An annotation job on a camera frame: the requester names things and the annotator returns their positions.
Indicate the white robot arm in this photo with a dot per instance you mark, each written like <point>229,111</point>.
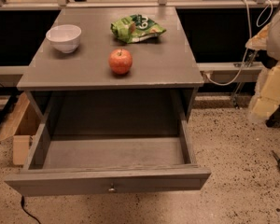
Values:
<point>268,39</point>

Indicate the grey open top drawer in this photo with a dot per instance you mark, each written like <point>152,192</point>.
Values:
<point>137,140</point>

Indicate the green chip bag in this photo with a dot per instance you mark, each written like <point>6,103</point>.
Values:
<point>136,28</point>

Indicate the white ceramic bowl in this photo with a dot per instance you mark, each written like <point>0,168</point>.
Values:
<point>64,38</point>

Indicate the metal drawer knob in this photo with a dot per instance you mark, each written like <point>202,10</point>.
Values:
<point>112,188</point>

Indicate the grey cabinet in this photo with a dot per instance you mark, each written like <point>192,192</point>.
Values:
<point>102,62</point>

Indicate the red apple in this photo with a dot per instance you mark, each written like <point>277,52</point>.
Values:
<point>120,61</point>

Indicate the wooden block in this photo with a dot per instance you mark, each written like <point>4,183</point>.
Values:
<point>21,145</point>

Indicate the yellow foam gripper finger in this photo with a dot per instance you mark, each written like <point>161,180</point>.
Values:
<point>266,99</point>

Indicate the wooden plank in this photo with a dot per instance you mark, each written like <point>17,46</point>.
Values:
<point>21,120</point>

